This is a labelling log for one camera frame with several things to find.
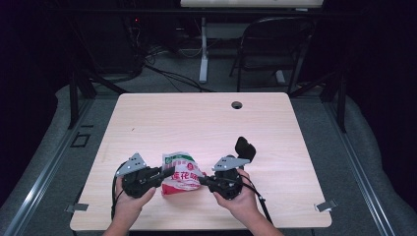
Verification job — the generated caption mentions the black metal stand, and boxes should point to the black metal stand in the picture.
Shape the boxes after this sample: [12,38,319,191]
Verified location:
[288,65,348,134]
[67,65,129,130]

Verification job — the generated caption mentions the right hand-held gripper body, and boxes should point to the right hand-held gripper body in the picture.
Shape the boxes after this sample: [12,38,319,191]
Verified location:
[208,156,252,201]

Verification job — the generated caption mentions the grey metal floor rail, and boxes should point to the grey metal floor rail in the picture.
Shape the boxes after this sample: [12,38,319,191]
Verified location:
[323,97,397,236]
[0,97,96,236]

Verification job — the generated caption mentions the black folding chair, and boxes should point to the black folding chair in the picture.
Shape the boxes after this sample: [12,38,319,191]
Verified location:
[229,17,316,96]

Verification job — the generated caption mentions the pink and clear plastic bag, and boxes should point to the pink and clear plastic bag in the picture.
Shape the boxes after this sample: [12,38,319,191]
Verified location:
[160,150,208,197]

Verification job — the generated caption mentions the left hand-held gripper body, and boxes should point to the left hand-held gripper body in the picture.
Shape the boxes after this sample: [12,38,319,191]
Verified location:
[115,151,163,200]

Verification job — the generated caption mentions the white desk with metal leg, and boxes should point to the white desk with metal leg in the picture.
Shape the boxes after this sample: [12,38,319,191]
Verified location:
[179,0,324,86]

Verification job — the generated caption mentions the right hand-held gripper black cable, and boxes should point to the right hand-held gripper black cable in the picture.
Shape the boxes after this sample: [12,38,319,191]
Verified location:
[240,175,273,226]

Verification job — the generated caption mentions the person's right hand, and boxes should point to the person's right hand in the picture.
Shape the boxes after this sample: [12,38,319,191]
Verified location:
[212,168,261,221]

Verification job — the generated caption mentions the hand-held gripper black cable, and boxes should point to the hand-held gripper black cable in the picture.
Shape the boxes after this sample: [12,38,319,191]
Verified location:
[240,175,273,226]
[110,161,128,221]

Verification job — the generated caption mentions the person's left hand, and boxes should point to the person's left hand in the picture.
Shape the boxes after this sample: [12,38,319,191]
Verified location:
[114,178,157,219]

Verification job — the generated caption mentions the black floor cables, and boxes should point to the black floor cables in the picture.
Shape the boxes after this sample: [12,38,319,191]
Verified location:
[144,45,214,93]

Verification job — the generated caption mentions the dark computer tower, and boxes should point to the dark computer tower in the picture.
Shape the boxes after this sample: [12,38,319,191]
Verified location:
[94,13,146,75]

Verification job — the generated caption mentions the grey tape strip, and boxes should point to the grey tape strip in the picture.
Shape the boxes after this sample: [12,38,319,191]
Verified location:
[314,199,338,212]
[65,203,90,213]

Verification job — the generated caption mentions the left hand-held gripper black cable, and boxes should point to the left hand-held gripper black cable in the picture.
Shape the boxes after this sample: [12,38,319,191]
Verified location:
[110,161,128,221]

